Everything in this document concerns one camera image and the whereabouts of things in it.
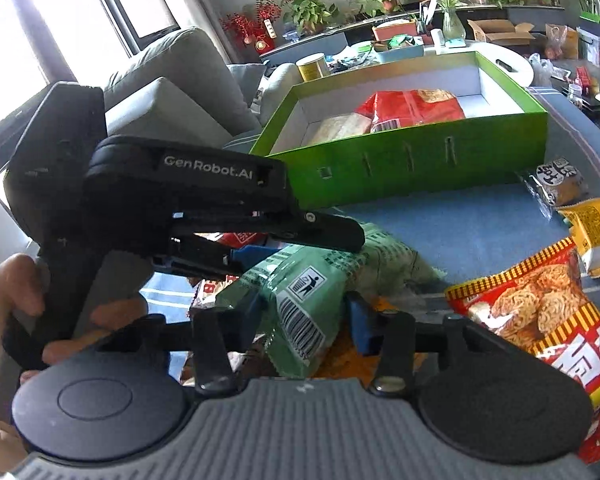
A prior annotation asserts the red lion snack bag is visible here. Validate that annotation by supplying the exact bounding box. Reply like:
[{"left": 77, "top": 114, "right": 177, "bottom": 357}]
[{"left": 188, "top": 233, "right": 268, "bottom": 309}]

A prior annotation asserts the green snack bag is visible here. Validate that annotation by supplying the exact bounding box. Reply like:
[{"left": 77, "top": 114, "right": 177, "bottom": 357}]
[{"left": 215, "top": 222, "right": 444, "bottom": 379}]

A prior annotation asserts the person's left hand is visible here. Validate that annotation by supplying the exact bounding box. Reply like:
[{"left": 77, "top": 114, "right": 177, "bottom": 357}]
[{"left": 0, "top": 254, "right": 147, "bottom": 474}]

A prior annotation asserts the pale snack bag in box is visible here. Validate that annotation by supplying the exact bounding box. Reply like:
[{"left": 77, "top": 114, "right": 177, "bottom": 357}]
[{"left": 302, "top": 113, "right": 372, "bottom": 146}]

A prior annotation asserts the red snack bag in box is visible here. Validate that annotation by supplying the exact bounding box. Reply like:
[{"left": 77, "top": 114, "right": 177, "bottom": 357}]
[{"left": 356, "top": 89, "right": 465, "bottom": 133}]

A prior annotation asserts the grey sofa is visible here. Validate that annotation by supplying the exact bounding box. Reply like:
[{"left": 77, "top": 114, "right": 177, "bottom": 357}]
[{"left": 104, "top": 27, "right": 302, "bottom": 153}]

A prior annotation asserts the large red noodle snack bag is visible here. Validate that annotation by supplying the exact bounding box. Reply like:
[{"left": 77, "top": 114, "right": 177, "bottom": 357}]
[{"left": 445, "top": 237, "right": 600, "bottom": 464}]

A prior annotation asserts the yellow tin can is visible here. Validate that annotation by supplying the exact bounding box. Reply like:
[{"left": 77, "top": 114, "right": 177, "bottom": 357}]
[{"left": 296, "top": 53, "right": 330, "bottom": 82}]

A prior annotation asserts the green cardboard box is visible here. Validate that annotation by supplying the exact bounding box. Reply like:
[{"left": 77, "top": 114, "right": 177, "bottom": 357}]
[{"left": 251, "top": 51, "right": 548, "bottom": 209}]

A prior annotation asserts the blue plastic basket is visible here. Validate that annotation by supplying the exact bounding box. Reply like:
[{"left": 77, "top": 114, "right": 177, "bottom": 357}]
[{"left": 373, "top": 35, "right": 424, "bottom": 64}]

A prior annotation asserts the dark clear snack packet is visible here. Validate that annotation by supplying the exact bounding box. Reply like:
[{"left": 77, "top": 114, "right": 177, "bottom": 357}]
[{"left": 517, "top": 157, "right": 588, "bottom": 220}]

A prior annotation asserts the potted green plant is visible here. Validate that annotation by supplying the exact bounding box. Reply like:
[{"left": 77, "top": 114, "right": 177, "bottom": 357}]
[{"left": 283, "top": 0, "right": 339, "bottom": 35}]

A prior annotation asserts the red flower decoration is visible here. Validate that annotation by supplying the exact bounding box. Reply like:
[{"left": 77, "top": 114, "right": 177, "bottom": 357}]
[{"left": 220, "top": 0, "right": 286, "bottom": 54}]

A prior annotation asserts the yellow snack packet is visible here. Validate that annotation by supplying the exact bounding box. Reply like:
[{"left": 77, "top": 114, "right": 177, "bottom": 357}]
[{"left": 558, "top": 197, "right": 600, "bottom": 278}]

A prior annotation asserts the black remote control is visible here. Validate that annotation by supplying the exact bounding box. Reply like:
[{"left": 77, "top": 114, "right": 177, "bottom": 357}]
[{"left": 495, "top": 58, "right": 518, "bottom": 74}]

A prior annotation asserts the white round coffee table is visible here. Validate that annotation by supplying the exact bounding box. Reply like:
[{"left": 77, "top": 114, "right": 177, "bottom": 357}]
[{"left": 424, "top": 40, "right": 534, "bottom": 88}]

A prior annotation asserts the open cardboard box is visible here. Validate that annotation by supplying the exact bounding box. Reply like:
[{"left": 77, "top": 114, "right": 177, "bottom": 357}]
[{"left": 467, "top": 20, "right": 534, "bottom": 47}]

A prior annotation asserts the glass vase with plant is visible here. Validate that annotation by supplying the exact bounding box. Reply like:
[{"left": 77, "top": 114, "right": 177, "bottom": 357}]
[{"left": 436, "top": 0, "right": 468, "bottom": 42}]

